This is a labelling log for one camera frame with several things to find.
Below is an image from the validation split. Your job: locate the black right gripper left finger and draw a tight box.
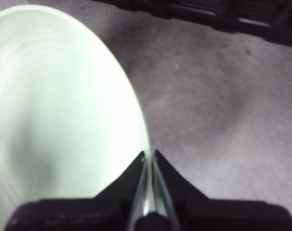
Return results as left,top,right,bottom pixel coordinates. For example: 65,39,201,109
3,151,146,231

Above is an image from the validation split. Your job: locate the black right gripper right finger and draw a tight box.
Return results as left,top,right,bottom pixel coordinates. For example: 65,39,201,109
152,149,292,231

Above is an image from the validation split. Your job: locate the pale green plate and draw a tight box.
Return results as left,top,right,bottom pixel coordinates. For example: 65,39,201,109
0,4,151,231

